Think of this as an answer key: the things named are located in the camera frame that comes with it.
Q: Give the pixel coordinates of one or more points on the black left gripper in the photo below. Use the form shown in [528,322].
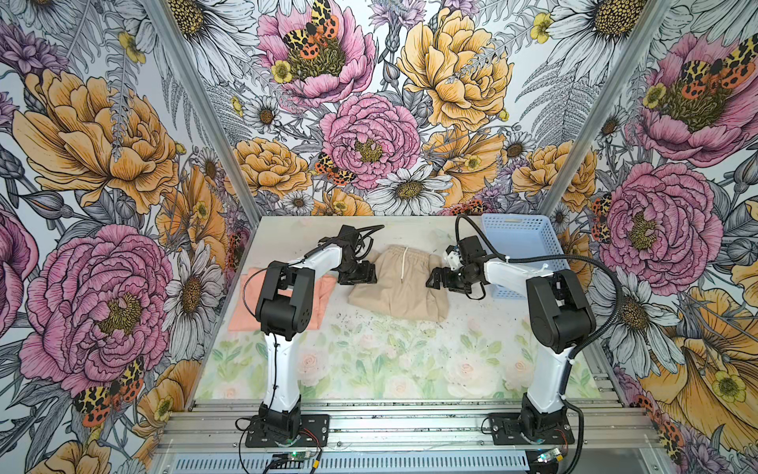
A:
[366,276]

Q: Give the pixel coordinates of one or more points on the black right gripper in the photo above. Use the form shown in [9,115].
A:
[446,272]

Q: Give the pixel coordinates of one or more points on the beige drawstring garment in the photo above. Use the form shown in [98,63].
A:
[401,291]

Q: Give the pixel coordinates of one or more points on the pink graphic t-shirt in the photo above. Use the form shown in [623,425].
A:
[250,287]

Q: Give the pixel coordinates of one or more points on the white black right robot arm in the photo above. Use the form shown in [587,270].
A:
[560,319]

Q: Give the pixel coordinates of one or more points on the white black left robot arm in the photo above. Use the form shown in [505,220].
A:
[285,308]

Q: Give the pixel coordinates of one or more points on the light blue plastic basket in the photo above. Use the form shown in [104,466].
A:
[521,235]

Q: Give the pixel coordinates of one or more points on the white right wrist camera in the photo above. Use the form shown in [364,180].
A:
[453,258]

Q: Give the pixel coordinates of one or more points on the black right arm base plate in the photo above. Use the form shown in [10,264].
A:
[526,428]

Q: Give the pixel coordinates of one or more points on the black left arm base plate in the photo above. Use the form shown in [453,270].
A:
[305,431]

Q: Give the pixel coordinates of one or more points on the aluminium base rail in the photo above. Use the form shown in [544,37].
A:
[603,436]

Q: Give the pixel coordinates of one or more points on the left aluminium corner post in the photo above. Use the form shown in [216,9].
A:
[182,63]

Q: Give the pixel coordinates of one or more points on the aluminium corner post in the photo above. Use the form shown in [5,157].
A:
[182,63]
[642,36]

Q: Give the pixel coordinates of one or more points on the right aluminium corner post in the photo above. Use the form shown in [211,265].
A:
[642,36]

